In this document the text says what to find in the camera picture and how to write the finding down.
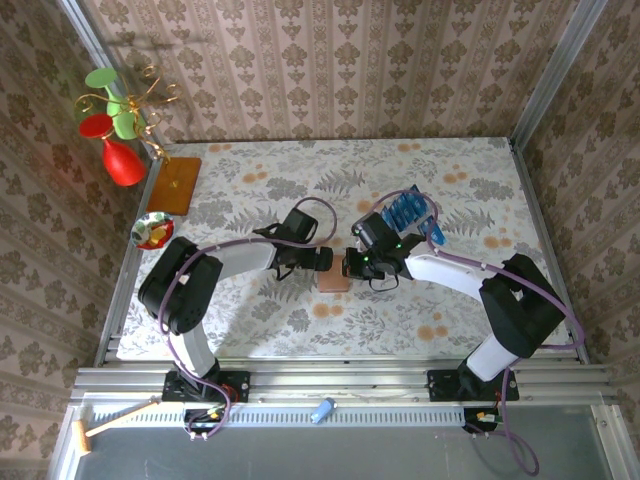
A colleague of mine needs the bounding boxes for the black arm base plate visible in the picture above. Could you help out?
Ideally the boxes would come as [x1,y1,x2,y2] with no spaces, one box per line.
[427,368,520,403]
[162,370,251,404]

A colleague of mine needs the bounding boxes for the floral patterned table cover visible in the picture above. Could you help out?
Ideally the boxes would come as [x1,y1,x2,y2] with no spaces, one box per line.
[117,137,576,359]

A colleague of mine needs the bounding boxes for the small blue cylinder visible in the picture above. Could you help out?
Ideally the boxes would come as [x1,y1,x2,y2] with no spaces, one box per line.
[309,398,337,425]

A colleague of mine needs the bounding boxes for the slotted grey cable duct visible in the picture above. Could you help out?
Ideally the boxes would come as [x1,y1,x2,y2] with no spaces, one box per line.
[92,403,466,429]

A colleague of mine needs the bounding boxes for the red plastic goblet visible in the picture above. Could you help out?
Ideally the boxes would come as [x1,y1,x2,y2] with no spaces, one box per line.
[79,112,147,188]

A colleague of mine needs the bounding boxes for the wooden mallet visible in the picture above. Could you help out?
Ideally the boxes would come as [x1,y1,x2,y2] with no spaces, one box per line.
[72,397,161,456]

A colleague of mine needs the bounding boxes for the green plastic goblet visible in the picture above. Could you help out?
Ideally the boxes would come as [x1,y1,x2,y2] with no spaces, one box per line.
[84,67,139,141]

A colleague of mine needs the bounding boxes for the small patterned dish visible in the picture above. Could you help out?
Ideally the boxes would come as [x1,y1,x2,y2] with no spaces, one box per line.
[130,211,176,251]

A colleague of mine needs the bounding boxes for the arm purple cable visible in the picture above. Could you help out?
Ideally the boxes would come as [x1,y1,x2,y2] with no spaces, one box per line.
[372,189,586,476]
[159,196,339,444]

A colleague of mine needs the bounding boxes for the gold wire stand wooden base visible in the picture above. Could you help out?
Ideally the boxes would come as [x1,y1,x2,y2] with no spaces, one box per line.
[74,64,202,216]

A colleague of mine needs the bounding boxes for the aluminium table side rail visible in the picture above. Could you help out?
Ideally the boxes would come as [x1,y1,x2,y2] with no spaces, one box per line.
[507,137,591,364]
[94,144,169,369]

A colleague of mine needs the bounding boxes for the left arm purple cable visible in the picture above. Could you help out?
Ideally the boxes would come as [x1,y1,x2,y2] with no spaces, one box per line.
[159,196,339,444]

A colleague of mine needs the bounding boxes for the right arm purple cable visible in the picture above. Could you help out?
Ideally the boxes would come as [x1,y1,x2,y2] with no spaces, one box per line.
[372,189,586,476]

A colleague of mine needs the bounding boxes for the aluminium frame post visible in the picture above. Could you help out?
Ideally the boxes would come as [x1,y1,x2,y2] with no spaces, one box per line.
[509,0,609,146]
[57,0,174,164]

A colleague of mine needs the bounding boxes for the blue packets in rack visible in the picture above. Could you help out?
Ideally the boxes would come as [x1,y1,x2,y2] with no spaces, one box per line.
[378,183,447,247]

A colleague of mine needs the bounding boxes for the black connector bracket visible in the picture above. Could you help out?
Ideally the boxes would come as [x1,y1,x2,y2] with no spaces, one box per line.
[462,407,504,434]
[183,407,232,436]

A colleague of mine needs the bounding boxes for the aluminium mounting rail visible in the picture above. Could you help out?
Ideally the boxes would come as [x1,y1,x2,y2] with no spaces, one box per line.
[69,355,616,407]

